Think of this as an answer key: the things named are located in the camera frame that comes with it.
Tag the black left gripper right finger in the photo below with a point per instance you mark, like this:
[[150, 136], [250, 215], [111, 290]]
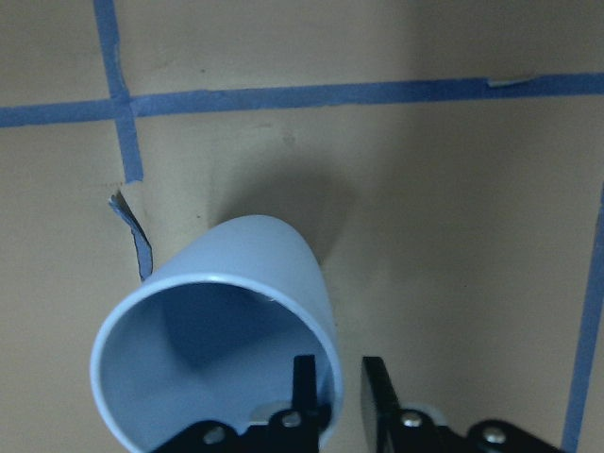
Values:
[[379, 404]]

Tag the light blue plastic cup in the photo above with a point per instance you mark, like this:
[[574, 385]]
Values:
[[212, 335]]

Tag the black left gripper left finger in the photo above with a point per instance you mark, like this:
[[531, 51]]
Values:
[[304, 393]]

